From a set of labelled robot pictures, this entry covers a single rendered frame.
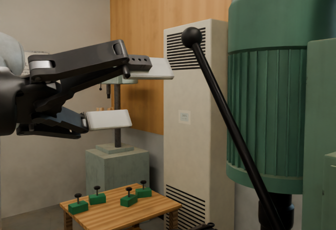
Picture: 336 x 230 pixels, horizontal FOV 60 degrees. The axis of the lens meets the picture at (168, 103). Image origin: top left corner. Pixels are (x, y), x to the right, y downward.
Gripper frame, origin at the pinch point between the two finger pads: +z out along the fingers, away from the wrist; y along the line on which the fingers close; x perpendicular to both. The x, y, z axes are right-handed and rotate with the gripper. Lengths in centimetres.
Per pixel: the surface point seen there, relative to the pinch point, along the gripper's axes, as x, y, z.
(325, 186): -19.3, 15.9, 4.9
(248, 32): 4.2, 10.9, 15.2
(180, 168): 22, -149, 115
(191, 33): 7.5, 6.0, 8.8
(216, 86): -2.0, 5.4, 9.6
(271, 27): 2.6, 14.0, 16.1
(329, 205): -20.8, 15.6, 4.7
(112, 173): 46, -213, 88
